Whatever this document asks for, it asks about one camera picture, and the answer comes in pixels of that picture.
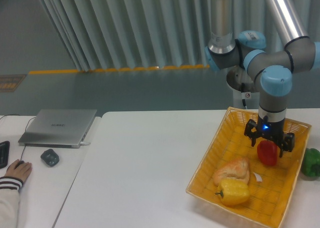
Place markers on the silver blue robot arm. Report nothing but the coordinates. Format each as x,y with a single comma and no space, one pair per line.
271,74

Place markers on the green bell pepper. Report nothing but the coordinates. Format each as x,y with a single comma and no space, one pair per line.
311,163

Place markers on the person's hand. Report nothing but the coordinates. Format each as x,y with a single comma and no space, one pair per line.
20,173

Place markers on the silver laptop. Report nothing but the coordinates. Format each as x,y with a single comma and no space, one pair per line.
58,128

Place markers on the white striped sleeve forearm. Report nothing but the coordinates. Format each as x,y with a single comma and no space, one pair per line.
9,201

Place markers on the grey pleated curtain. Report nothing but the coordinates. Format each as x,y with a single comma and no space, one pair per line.
105,34

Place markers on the croissant bread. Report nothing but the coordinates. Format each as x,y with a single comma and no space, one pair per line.
237,169

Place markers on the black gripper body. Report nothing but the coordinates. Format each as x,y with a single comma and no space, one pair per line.
273,131

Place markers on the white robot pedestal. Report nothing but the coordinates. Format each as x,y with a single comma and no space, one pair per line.
245,95

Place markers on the black keyboard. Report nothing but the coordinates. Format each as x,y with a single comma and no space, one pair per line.
4,153

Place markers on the white paper scrap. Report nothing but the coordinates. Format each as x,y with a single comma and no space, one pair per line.
258,177

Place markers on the yellow bell pepper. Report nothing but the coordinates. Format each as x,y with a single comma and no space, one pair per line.
232,192

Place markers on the red bell pepper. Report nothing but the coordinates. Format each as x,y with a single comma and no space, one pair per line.
267,152

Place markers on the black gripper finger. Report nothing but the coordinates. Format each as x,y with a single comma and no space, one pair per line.
286,143
251,131

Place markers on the black small gadget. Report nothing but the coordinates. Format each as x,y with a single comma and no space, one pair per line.
50,157

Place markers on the black computer mouse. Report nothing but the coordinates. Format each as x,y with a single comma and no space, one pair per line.
19,163

